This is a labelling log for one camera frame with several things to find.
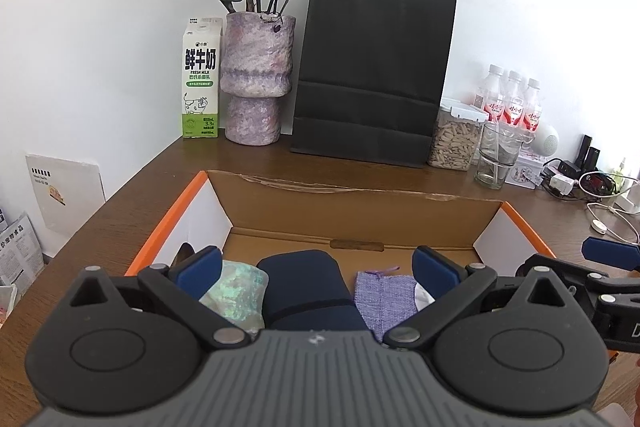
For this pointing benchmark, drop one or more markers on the white printed tin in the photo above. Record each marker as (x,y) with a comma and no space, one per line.
(527,169)

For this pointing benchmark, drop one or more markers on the black paper bag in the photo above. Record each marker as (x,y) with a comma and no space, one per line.
(370,72)

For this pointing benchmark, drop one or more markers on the purple woven pouch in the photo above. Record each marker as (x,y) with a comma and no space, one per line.
(385,299)

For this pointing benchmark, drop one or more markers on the white crumpled tissue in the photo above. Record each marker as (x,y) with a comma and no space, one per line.
(423,298)

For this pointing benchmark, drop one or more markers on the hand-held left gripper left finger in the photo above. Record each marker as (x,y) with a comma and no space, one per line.
(200,268)

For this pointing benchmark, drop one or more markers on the purple mottled vase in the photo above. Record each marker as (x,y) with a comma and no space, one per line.
(255,72)

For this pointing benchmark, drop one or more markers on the white charger plug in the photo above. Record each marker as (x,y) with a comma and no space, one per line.
(560,184)

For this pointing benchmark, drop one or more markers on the clear glass cup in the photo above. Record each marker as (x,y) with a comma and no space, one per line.
(495,169)

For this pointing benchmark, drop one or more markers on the black power adapter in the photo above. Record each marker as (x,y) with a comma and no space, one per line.
(569,168)

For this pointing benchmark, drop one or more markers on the navy fabric case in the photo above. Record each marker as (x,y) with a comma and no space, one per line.
(305,282)

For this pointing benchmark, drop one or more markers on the white envelope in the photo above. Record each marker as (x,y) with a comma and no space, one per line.
(65,192)

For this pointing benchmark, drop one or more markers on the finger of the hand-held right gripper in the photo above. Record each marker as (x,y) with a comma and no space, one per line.
(612,253)
(575,274)

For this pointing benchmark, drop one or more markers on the red pumpkin print cardboard box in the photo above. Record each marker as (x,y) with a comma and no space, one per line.
(350,212)

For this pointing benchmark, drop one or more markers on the black upright device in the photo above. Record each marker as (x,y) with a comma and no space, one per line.
(590,154)

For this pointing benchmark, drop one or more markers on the white green milk carton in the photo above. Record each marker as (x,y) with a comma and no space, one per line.
(200,77)

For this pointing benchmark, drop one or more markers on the iridescent pouch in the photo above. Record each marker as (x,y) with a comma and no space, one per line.
(235,294)

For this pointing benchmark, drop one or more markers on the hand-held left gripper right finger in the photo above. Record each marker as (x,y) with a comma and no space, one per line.
(434,272)

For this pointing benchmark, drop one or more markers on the clear seed container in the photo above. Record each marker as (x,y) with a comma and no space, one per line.
(452,147)

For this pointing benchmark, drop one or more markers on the white round speaker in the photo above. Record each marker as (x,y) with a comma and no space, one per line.
(547,139)

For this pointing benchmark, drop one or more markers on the red label water bottle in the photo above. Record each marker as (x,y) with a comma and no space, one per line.
(532,112)
(512,104)
(489,94)

